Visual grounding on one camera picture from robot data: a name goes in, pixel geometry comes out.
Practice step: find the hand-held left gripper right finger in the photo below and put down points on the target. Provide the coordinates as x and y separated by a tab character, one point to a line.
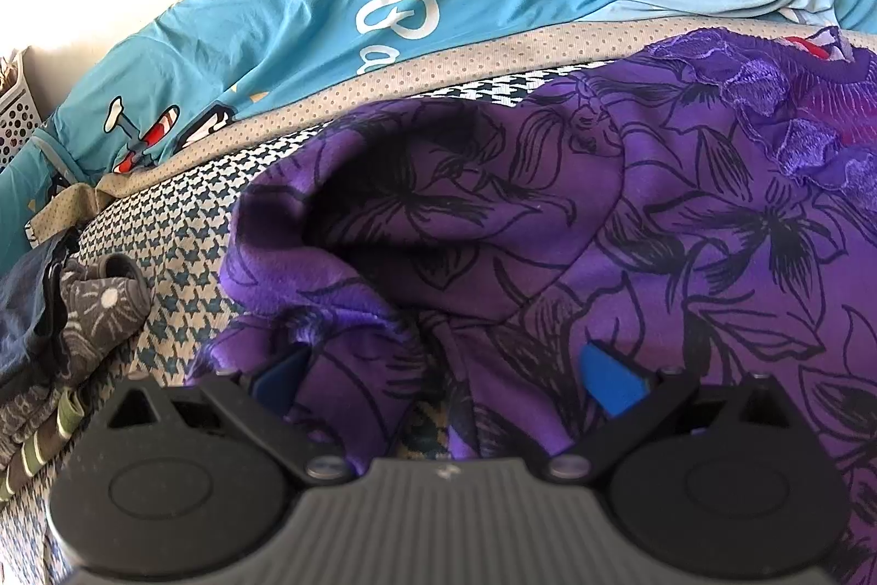
613	379

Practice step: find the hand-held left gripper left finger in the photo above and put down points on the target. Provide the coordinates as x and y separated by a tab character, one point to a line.
281	383

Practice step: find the purple floral garment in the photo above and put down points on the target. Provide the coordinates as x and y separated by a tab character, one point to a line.
616	249

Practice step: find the houndstooth bed cover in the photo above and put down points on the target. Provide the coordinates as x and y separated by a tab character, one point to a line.
178	256

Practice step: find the grey patterned garment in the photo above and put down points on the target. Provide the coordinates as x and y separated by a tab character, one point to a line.
96	304

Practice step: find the navy cloth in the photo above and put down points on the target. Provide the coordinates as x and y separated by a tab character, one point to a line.
20	311

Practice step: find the grey dotted mattress edging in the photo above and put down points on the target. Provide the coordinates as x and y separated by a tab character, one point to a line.
479	57

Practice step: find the white laundry basket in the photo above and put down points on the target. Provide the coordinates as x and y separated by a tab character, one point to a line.
17	112

